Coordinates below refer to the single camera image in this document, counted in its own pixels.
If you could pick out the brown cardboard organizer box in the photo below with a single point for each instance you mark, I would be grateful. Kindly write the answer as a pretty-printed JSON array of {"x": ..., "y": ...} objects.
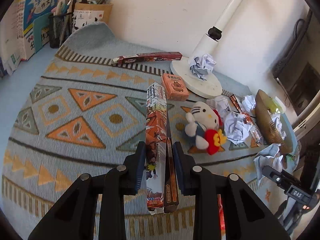
[{"x": 85, "y": 14}]

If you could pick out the crumpled paper centre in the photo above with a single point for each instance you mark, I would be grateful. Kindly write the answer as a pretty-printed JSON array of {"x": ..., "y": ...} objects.
[{"x": 236, "y": 130}]

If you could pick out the white desk lamp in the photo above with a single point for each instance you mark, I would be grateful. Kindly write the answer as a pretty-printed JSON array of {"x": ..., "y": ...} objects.
[{"x": 210, "y": 87}]

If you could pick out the brown ribbed glass bowl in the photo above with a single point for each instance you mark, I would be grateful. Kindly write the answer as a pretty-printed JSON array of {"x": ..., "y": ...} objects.
[{"x": 267, "y": 126}]

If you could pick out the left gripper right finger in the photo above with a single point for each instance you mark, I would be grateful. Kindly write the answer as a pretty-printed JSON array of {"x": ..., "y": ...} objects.
[{"x": 245, "y": 215}]

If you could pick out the hello kitty plush toy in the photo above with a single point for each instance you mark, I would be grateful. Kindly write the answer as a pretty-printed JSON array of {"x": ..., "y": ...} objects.
[{"x": 204, "y": 129}]

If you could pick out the printed long carton box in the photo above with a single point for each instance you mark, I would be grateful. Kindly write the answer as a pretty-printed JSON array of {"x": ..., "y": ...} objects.
[{"x": 161, "y": 182}]

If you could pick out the black monitor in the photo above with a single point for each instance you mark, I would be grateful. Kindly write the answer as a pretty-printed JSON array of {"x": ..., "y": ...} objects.
[{"x": 298, "y": 70}]

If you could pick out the small orange box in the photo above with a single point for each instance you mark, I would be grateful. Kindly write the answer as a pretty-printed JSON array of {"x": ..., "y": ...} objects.
[{"x": 175, "y": 88}]

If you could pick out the black mesh pen holder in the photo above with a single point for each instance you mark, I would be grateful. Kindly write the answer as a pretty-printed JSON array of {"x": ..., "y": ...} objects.
[{"x": 60, "y": 28}]

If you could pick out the dark red long box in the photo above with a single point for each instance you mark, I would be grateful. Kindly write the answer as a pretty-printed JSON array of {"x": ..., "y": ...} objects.
[{"x": 149, "y": 57}]

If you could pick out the crumpled paper by bowl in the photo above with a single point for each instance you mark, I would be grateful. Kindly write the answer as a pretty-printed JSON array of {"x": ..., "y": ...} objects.
[{"x": 249, "y": 103}]

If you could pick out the standing books stack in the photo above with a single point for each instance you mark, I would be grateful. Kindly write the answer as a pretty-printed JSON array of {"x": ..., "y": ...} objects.
[{"x": 24, "y": 31}]

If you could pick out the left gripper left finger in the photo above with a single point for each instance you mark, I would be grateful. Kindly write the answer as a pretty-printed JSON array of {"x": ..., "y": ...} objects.
[{"x": 73, "y": 214}]

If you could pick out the paper ball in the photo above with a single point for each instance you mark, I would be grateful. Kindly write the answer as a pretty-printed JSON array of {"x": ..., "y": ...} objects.
[{"x": 269, "y": 156}]

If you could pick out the patterned blue woven mat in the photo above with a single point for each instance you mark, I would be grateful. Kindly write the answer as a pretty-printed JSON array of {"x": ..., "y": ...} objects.
[{"x": 79, "y": 113}]

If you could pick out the crumpled paper on lamp base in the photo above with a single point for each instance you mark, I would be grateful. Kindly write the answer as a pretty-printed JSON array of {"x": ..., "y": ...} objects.
[{"x": 202, "y": 66}]

